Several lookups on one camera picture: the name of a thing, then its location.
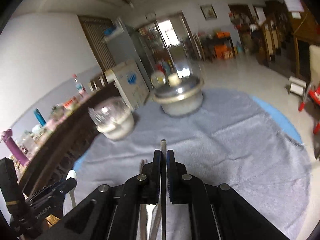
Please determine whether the dark chopstick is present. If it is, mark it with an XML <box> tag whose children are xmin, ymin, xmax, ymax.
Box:
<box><xmin>161</xmin><ymin>139</ymin><xmax>167</xmax><ymax>240</ymax></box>

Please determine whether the carved wooden sideboard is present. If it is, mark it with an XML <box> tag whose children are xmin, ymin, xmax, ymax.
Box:
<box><xmin>18</xmin><ymin>85</ymin><xmax>120</xmax><ymax>196</ymax></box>

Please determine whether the grey table cloth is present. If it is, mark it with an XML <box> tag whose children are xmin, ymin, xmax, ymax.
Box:
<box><xmin>75</xmin><ymin>89</ymin><xmax>311</xmax><ymax>239</ymax></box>

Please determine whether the white bowl with plastic bag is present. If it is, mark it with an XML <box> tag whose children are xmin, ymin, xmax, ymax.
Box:
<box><xmin>88</xmin><ymin>96</ymin><xmax>135</xmax><ymax>141</ymax></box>

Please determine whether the aluminium pot with lid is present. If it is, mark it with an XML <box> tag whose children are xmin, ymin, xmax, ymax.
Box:
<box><xmin>153</xmin><ymin>73</ymin><xmax>204</xmax><ymax>117</ymax></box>

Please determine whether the purple thermos bottle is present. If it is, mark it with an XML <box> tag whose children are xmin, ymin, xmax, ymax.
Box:
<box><xmin>1</xmin><ymin>129</ymin><xmax>29</xmax><ymax>167</ymax></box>

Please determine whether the blue thermos bottle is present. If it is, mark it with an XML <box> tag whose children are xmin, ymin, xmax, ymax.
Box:
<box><xmin>34</xmin><ymin>108</ymin><xmax>46</xmax><ymax>127</ymax></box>

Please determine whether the grey refrigerator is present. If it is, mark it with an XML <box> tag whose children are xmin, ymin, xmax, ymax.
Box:
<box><xmin>104</xmin><ymin>18</ymin><xmax>155</xmax><ymax>89</ymax></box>

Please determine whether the clear plastic bottle red cap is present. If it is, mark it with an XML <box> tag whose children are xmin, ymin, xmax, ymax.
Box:
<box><xmin>73</xmin><ymin>74</ymin><xmax>86</xmax><ymax>97</ymax></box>

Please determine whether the small white step stool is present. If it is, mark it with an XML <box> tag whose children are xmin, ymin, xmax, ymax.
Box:
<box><xmin>288</xmin><ymin>76</ymin><xmax>307</xmax><ymax>96</ymax></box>

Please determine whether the red child chair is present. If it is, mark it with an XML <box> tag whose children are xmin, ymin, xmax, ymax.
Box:
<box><xmin>298</xmin><ymin>83</ymin><xmax>320</xmax><ymax>135</ymax></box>

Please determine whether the round wall clock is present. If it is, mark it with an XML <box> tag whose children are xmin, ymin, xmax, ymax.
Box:
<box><xmin>145</xmin><ymin>12</ymin><xmax>157</xmax><ymax>22</ymax></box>

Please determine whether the framed wall picture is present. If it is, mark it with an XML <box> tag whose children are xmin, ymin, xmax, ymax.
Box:
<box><xmin>200</xmin><ymin>4</ymin><xmax>217</xmax><ymax>20</ymax></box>

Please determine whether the wall calendar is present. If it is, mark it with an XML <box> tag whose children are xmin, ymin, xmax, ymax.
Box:
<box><xmin>284</xmin><ymin>0</ymin><xmax>304</xmax><ymax>12</ymax></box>

